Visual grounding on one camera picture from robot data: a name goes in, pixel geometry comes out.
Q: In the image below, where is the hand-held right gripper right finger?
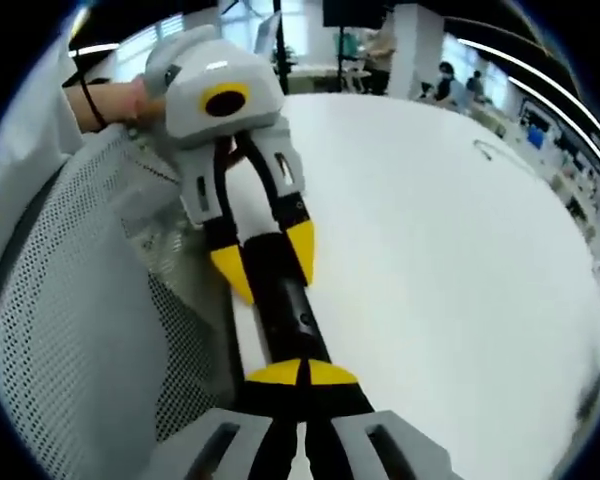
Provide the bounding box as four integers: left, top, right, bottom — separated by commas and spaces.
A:
305, 359, 461, 480

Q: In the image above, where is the black remote control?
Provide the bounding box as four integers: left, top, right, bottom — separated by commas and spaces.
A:
240, 232, 334, 367

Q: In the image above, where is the black monitor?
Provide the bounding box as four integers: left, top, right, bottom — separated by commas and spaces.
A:
321, 0, 384, 27

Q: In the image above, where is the black pole stand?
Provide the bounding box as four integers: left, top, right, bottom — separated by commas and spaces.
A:
273, 0, 292, 97

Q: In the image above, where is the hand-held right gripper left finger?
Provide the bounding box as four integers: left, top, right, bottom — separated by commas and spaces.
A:
149, 357, 307, 480

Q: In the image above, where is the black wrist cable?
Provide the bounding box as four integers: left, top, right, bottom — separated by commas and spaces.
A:
73, 48, 110, 133

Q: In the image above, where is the ceiling light strip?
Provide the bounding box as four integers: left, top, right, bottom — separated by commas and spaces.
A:
506, 74, 600, 187
458, 36, 600, 146

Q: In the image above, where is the person's white clothing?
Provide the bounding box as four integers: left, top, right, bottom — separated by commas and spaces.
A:
0, 29, 87, 216

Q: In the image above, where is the grey cable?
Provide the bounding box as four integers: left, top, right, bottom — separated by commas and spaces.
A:
471, 138, 537, 177

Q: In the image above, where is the person's left hand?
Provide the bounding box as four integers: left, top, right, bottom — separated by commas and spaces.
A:
104, 73, 168, 127

